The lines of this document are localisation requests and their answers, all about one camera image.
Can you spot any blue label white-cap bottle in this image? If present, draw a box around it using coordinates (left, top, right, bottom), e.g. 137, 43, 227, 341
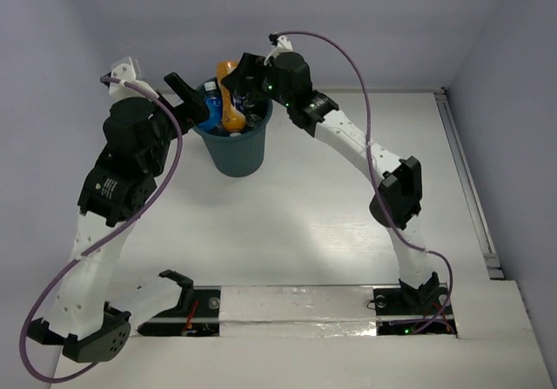
198, 80, 223, 132

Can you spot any clear bottle blue cap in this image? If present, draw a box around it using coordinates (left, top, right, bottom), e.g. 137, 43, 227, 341
216, 126, 261, 140

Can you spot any aluminium side rail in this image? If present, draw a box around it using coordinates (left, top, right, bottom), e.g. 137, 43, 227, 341
433, 89, 506, 281

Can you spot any silver aluminium mounting rail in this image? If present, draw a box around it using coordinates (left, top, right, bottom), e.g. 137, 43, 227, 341
138, 285, 457, 338

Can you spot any dark green plastic bin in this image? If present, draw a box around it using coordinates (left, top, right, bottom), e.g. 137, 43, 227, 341
193, 77, 273, 178

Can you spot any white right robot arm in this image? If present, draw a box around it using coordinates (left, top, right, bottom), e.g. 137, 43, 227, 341
256, 51, 440, 312

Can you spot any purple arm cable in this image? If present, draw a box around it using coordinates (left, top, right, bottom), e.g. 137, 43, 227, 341
268, 30, 454, 336
19, 75, 184, 384

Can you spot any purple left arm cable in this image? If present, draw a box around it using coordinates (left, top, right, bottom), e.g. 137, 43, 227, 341
19, 75, 184, 384

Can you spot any orange juice bottle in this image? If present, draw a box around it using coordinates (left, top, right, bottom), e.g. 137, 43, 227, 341
216, 61, 246, 133

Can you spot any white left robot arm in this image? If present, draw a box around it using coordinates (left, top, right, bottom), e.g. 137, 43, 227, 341
18, 60, 209, 368

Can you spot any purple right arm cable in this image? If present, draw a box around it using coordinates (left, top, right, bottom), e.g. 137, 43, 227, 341
268, 30, 454, 336

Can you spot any clear bottle white cap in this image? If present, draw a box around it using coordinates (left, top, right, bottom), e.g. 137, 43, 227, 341
245, 101, 268, 130

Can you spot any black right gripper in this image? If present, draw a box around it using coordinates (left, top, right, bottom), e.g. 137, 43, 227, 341
222, 50, 294, 108

